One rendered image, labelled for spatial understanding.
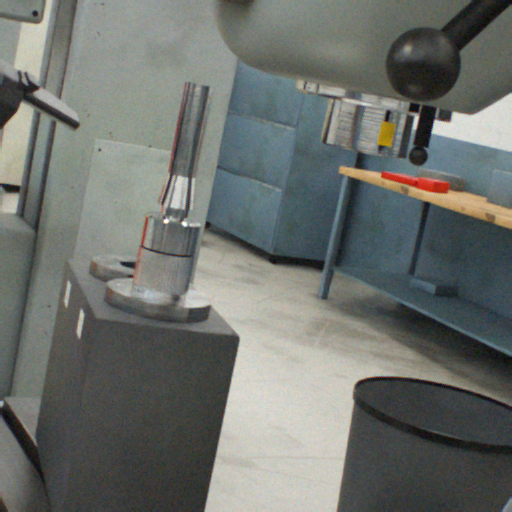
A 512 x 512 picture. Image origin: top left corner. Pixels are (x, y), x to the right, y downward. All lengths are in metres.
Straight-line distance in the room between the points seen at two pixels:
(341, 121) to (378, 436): 1.96
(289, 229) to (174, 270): 7.05
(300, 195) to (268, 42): 7.39
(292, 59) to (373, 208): 7.51
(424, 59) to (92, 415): 0.51
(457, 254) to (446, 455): 4.79
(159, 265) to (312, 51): 0.40
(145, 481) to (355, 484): 1.72
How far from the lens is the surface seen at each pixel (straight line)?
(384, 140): 0.55
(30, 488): 0.98
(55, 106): 0.89
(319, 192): 7.97
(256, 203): 8.17
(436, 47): 0.42
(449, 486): 2.46
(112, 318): 0.83
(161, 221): 0.86
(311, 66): 0.50
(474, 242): 7.04
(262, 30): 0.51
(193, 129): 0.86
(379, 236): 7.90
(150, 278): 0.87
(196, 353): 0.85
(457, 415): 2.87
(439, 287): 6.74
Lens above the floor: 1.30
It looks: 9 degrees down
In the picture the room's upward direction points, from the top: 12 degrees clockwise
